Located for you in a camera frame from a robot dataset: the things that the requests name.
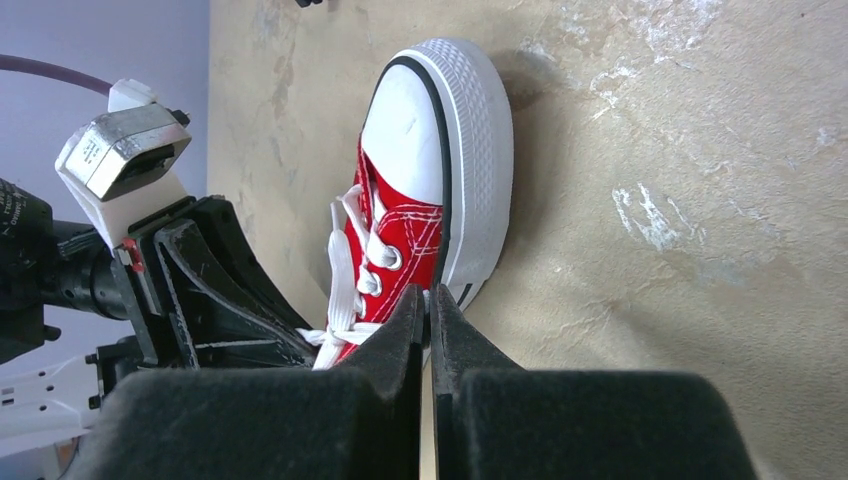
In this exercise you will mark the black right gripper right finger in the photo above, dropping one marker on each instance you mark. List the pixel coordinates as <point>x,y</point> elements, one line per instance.
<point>497,420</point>

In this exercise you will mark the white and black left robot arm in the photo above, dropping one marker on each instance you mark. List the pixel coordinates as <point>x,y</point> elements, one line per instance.
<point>54,397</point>

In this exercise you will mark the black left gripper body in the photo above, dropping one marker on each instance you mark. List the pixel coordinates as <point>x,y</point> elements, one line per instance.
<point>128,283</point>

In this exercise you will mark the white shoelace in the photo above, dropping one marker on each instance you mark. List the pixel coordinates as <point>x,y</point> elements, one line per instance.
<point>352,246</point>

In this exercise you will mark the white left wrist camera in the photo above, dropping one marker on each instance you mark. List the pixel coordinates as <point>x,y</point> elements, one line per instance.
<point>118,167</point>

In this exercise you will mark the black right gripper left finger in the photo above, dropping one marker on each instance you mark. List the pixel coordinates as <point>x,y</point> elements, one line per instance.
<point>357,420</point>

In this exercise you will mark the red canvas sneaker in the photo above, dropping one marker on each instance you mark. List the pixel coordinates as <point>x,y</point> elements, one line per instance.
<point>435,157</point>

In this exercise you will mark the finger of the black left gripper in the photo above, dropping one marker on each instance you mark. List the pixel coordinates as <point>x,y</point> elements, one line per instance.
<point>218,223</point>
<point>215,323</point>

